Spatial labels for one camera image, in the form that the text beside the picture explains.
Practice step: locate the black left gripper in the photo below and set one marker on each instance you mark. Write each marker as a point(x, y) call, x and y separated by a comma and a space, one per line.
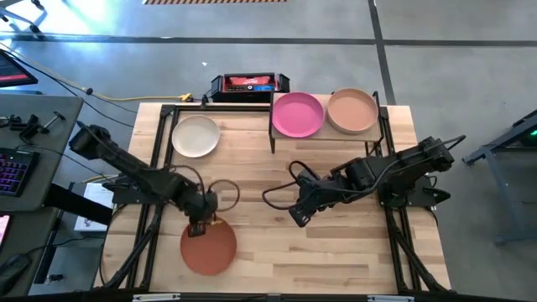
point(201, 205)

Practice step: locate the red black power station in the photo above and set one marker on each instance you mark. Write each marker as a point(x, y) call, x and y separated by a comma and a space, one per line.
point(247, 81)

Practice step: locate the magenta plate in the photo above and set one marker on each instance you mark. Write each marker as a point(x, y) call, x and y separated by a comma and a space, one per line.
point(298, 114)

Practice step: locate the grey desk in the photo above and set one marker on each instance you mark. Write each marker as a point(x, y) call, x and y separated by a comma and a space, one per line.
point(29, 235)
point(42, 104)

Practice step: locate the black computer monitor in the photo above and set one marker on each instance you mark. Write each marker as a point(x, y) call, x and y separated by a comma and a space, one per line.
point(12, 71)

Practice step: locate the black backlit keyboard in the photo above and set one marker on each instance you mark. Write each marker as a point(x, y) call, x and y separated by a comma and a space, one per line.
point(14, 172)

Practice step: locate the orange plate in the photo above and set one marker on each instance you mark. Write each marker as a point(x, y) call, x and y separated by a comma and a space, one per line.
point(210, 251)

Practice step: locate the black flat bar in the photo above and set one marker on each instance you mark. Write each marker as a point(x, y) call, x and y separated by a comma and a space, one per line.
point(75, 203)

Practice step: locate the grey metal stand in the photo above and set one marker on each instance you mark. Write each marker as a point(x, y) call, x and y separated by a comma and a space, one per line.
point(508, 218)

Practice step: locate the black aluminium extrusion frame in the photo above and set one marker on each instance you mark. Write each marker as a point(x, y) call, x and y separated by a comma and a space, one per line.
point(218, 108)

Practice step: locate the white printed box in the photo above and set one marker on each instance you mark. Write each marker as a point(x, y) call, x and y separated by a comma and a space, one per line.
point(100, 195)

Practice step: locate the white plate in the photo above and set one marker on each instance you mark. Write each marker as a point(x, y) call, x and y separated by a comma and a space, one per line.
point(196, 136)

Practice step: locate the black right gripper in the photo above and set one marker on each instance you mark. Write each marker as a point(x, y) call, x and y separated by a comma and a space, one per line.
point(316, 191)

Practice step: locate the black chair base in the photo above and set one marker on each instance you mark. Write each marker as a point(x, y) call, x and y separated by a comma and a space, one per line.
point(25, 21)

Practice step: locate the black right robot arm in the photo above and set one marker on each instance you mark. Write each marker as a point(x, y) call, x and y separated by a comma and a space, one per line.
point(403, 168)

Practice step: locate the phone with red screen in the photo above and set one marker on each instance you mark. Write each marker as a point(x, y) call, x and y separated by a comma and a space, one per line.
point(3, 230)

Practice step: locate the black computer mouse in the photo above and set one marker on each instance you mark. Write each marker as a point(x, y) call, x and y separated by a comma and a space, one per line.
point(12, 270)

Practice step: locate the tan plate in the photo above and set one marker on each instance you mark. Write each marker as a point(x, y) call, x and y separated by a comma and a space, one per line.
point(352, 110)

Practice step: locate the wooden shelf with black legs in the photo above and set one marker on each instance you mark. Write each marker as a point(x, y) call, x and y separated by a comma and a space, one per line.
point(371, 136)

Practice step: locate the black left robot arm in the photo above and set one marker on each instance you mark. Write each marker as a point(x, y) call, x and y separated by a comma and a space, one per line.
point(138, 172)

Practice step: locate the black desk clamp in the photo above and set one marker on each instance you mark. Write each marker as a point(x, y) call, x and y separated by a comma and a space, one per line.
point(27, 128)

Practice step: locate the silver metal bracket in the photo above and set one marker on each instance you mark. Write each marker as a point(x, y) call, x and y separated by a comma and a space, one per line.
point(390, 298)
point(156, 297)

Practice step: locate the small black connector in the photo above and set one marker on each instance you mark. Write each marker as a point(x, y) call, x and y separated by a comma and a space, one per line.
point(54, 277)

